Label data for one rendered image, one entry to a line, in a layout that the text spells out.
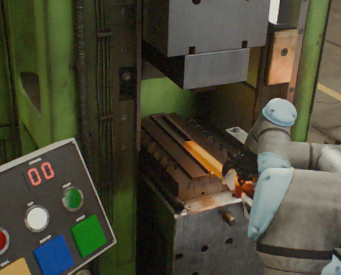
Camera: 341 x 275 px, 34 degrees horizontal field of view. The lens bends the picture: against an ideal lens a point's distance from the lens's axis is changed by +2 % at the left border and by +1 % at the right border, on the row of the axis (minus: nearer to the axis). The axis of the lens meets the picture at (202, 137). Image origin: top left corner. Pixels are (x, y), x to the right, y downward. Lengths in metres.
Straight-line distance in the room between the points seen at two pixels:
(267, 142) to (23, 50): 0.89
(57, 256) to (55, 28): 0.54
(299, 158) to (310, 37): 0.68
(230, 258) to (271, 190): 0.96
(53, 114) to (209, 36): 0.45
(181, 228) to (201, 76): 0.44
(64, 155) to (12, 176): 0.14
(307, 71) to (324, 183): 1.06
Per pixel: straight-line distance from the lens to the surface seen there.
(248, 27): 1.48
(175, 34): 1.37
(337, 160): 1.13
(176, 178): 1.59
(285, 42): 1.73
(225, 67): 1.48
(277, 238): 0.83
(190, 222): 1.59
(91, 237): 1.33
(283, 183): 0.83
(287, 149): 1.23
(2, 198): 1.23
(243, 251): 1.78
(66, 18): 1.41
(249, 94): 1.81
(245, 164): 1.42
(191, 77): 1.44
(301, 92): 1.89
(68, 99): 1.48
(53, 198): 1.29
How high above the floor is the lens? 1.82
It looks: 27 degrees down
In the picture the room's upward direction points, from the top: 4 degrees clockwise
